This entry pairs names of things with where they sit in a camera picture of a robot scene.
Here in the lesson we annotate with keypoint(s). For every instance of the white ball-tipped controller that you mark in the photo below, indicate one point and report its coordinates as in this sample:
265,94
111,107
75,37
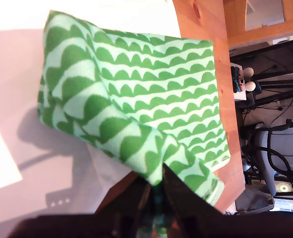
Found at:
251,84
249,72

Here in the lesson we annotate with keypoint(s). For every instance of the green wave-patterned zip pouch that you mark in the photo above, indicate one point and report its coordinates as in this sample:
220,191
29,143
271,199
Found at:
161,86

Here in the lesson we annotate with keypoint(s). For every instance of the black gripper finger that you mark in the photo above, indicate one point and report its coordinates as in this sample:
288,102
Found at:
143,208
181,198

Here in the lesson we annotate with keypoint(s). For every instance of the green glowing disc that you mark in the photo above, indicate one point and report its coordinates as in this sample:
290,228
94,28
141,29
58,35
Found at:
284,187

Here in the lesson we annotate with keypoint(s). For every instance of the large white paper sheet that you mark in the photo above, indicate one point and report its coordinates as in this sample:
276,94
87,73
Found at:
12,74

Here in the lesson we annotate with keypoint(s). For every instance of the red blue game controller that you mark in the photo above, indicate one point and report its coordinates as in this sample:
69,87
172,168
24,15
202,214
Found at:
236,79

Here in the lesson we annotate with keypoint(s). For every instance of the black metal stand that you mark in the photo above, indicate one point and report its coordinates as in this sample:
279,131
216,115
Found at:
275,86

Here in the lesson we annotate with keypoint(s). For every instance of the grey office chair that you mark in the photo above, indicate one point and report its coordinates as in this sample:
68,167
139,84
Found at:
267,153

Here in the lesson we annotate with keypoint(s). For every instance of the wooden chair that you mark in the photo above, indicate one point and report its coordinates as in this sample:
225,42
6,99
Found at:
235,24

